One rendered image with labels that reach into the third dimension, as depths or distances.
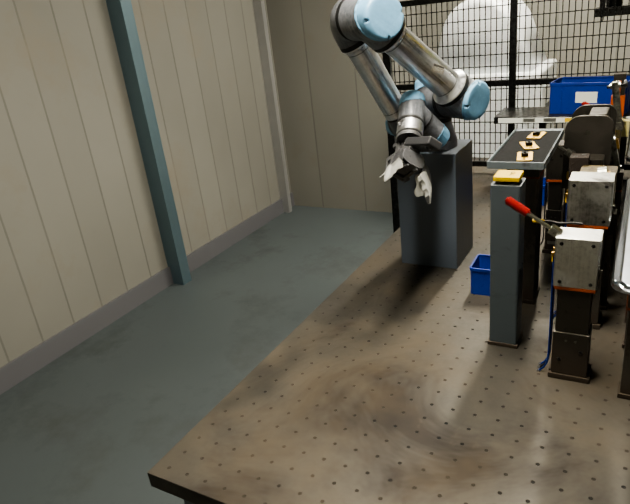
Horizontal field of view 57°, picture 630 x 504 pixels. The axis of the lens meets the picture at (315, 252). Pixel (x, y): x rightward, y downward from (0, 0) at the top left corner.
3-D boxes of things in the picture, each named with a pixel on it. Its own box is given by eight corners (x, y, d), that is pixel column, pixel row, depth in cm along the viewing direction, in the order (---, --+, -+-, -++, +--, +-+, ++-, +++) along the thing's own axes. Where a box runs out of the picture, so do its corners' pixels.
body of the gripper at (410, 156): (405, 185, 163) (408, 151, 169) (425, 172, 156) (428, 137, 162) (383, 174, 160) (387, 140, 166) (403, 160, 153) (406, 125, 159)
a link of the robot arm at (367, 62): (307, 15, 162) (387, 144, 189) (328, 13, 153) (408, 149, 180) (334, -11, 164) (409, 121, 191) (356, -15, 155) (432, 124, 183)
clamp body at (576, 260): (588, 386, 134) (601, 242, 120) (534, 376, 140) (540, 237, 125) (591, 368, 140) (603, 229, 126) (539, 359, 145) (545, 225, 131)
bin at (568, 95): (625, 115, 234) (628, 82, 229) (547, 113, 252) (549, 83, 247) (634, 107, 245) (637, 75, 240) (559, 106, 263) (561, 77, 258)
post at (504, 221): (517, 349, 150) (522, 187, 133) (487, 344, 154) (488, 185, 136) (522, 334, 156) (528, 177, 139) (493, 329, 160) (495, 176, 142)
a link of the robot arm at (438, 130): (431, 126, 183) (411, 106, 176) (457, 130, 174) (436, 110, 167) (419, 148, 183) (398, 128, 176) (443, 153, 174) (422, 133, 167)
